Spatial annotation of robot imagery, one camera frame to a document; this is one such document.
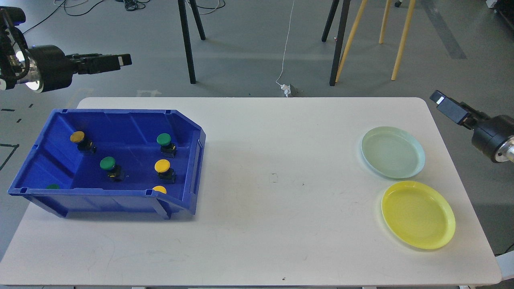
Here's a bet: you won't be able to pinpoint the black tripod legs left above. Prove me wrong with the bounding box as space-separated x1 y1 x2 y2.
177 0 206 85

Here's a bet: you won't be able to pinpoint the yellow plate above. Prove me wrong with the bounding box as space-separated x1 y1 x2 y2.
380 181 457 250

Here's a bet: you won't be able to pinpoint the yellow push button front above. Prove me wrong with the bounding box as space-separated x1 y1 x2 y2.
152 185 167 194

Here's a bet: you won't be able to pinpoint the light green plate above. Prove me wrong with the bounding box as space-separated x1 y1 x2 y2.
360 126 426 179

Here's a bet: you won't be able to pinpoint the black floor cables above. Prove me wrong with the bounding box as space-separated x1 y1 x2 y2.
24 0 225 35

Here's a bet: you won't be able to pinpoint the white cable with plug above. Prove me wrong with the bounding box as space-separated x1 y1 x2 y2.
275 0 296 98

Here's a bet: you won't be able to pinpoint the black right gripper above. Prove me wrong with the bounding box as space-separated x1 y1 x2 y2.
430 90 514 163

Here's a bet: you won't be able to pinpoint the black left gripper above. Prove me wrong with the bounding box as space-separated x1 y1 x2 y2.
25 45 132 93

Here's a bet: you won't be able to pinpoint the yellow push button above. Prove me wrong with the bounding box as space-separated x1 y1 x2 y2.
154 159 176 183
152 185 167 194
70 130 97 155

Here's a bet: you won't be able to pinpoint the blue plastic storage bin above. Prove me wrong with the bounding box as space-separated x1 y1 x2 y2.
8 109 206 219

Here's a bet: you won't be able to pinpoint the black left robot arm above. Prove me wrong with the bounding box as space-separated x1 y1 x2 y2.
0 6 132 93

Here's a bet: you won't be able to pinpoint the yellow wooden legs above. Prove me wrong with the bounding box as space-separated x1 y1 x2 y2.
335 0 416 83

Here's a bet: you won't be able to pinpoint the black stand legs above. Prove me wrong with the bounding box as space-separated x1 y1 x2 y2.
321 0 351 86

